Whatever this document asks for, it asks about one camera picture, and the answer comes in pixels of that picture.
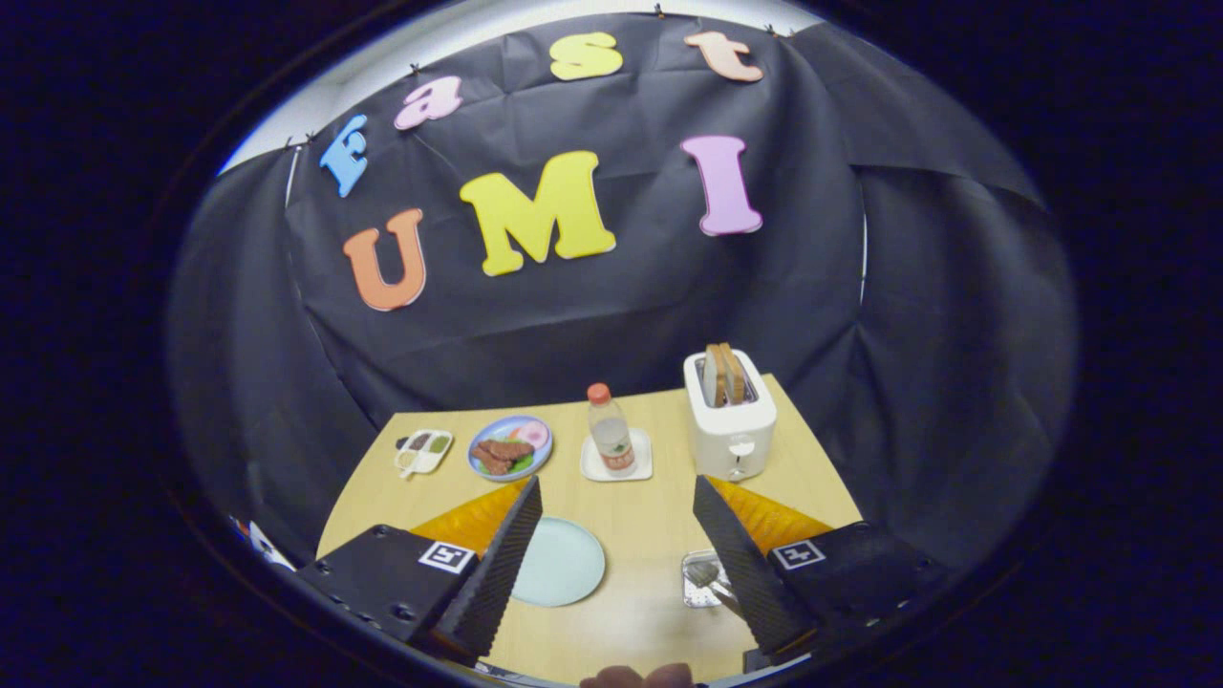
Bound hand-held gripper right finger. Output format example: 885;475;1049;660
692;474;956;670

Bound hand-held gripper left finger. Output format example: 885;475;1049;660
294;475;544;665

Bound wooden-handled metal spoon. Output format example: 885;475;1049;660
686;560;744;617

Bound clear perforated tray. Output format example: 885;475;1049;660
681;549;741;610

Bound pale green plate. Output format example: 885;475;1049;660
511;517;607;608

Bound brown meat slices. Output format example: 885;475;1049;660
471;439;535;477

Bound white toaster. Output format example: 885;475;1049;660
683;349;778;482

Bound white divided sauce dish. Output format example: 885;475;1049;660
394;429;454;479

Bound white square coaster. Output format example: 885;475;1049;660
580;427;654;483

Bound blue patterned plate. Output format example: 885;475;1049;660
467;415;554;483

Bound clear red-capped water bottle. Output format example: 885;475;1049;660
587;382;636;477

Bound brown toast slice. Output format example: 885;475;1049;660
702;344;729;407
719;342;748;404

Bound white flat board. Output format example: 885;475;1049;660
250;521;297;572

